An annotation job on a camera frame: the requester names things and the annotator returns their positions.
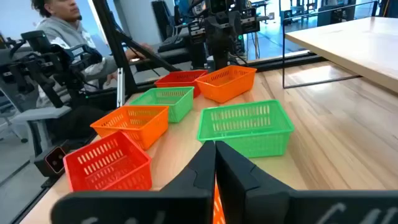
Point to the person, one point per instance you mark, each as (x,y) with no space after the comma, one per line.
(62,34)

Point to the green plastic basket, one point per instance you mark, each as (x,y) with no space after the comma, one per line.
(174,105)
(248,140)

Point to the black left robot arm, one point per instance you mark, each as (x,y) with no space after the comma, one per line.
(222,56)

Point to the wooden shelf black legs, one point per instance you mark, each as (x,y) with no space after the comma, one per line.
(357,46)

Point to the grey office chair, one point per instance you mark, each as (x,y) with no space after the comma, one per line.
(43,113)

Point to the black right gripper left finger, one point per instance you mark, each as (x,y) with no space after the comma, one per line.
(140,208)

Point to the small black camera box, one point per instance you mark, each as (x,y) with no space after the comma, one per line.
(54,160)

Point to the red plastic basket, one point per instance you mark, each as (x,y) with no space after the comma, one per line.
(109,161)
(180,79)

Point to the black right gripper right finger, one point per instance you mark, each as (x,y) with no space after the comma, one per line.
(311,208)

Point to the orange plastic basket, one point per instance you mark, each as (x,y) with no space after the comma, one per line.
(224,87)
(136,124)
(218,205)

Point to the silver metal bracket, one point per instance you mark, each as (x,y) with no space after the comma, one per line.
(120,90)

